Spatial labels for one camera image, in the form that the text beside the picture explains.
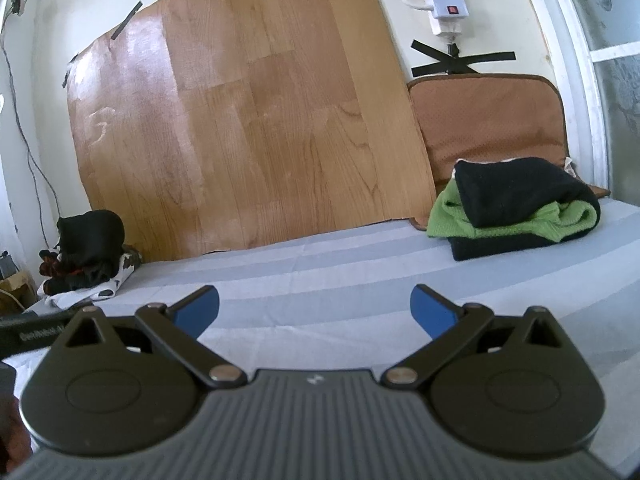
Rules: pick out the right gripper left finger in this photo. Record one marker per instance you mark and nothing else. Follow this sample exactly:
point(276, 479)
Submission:
point(175, 331)

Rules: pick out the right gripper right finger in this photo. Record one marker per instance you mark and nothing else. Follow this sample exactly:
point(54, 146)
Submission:
point(453, 330)

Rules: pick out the black white red patterned garment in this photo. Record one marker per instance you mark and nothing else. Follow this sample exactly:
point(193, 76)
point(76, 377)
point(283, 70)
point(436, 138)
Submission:
point(90, 263)

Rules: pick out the person's left hand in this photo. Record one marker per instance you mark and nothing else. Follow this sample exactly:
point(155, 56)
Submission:
point(16, 447)

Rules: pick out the striped grey bed sheet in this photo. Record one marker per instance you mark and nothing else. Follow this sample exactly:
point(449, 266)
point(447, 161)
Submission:
point(342, 300)

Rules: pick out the green and black folded garment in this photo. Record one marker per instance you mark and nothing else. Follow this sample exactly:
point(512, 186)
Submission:
point(491, 208)

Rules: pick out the brown cushion mat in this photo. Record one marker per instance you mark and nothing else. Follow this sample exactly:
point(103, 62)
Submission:
point(490, 118)

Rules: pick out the wood pattern board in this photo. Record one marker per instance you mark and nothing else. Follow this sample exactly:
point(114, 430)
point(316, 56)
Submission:
point(213, 125)

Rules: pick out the black tape cross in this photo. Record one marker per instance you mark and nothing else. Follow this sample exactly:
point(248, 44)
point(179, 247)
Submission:
point(452, 62)

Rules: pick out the black tape strip left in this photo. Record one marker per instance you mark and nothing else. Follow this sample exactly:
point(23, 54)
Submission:
point(122, 25)

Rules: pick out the window frame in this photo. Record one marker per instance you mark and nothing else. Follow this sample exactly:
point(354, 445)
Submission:
point(594, 54)

